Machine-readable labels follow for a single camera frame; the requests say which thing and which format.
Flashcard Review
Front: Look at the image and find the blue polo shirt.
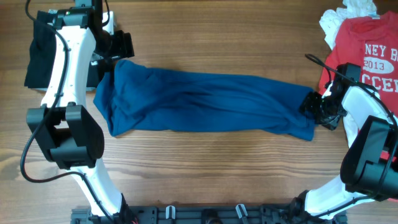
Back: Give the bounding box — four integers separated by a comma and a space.
93, 60, 315, 141

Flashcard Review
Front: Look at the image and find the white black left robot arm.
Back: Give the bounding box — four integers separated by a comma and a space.
27, 1, 137, 223

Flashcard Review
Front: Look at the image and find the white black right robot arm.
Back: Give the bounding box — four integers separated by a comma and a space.
303, 86, 397, 220

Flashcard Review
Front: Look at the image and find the folded black garment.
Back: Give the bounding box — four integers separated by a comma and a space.
24, 11, 105, 89

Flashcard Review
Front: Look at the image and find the red printed t-shirt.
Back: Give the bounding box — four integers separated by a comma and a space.
317, 11, 398, 203

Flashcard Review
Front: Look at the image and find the white crumpled cloth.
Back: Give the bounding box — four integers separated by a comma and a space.
318, 0, 381, 147

